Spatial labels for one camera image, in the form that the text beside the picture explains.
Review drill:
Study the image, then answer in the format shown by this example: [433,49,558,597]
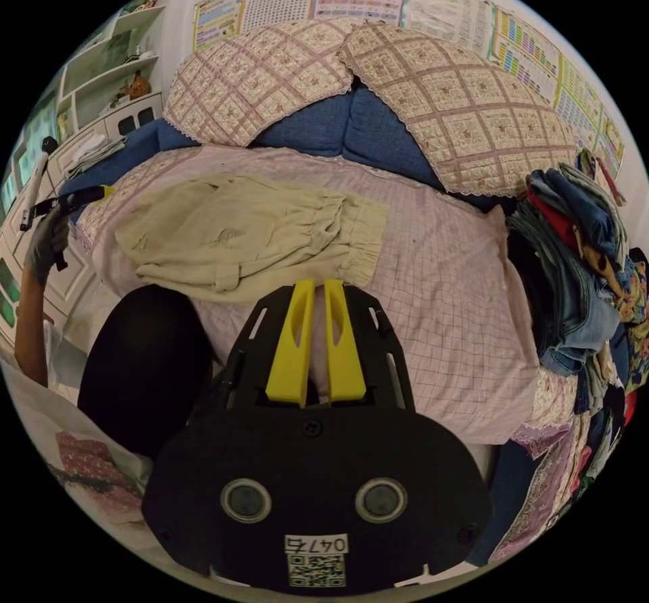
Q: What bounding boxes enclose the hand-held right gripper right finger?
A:
[324,278,367,406]

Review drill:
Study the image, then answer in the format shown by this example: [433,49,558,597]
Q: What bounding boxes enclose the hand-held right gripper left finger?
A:
[265,278,316,409]

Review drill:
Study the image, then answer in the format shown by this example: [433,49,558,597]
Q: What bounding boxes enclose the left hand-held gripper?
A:
[20,185,117,272]

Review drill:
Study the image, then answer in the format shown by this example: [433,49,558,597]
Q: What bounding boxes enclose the person's left forearm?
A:
[14,269,50,389]

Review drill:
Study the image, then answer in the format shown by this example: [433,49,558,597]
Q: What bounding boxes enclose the beige pants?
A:
[115,174,391,305]

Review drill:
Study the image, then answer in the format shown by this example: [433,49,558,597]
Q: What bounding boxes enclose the person's left hand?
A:
[24,206,72,285]

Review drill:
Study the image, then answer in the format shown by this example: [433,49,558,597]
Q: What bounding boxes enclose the white shelf cupboard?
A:
[0,0,169,343]

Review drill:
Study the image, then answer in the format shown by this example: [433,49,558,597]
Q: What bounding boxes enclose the bed with pink checked sheet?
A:
[59,118,592,566]

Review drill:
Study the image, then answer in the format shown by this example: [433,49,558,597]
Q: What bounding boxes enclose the person's body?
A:
[1,285,214,581]

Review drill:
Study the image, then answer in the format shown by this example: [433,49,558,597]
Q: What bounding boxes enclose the quilted floral pillow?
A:
[162,18,362,148]
[338,21,580,197]

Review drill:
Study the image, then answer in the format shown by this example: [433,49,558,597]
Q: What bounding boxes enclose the pile of clothes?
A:
[506,148,649,467]

